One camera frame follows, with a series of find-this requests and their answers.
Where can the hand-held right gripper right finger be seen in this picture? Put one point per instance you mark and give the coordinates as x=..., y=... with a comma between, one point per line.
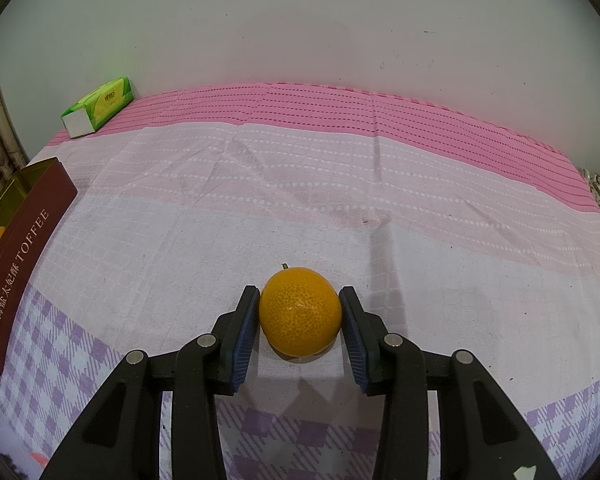
x=355, y=340

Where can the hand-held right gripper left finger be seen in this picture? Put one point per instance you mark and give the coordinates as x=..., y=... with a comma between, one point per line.
x=245, y=340

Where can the orange mandarin with stem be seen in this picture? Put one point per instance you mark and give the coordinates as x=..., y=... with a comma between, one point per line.
x=300, y=312

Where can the dark red gold tin box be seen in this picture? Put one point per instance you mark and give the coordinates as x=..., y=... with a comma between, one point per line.
x=25, y=260

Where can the pink purple checkered tablecloth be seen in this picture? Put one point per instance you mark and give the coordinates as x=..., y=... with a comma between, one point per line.
x=330, y=185

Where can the green tissue box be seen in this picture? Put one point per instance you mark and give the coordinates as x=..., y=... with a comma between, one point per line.
x=100, y=105

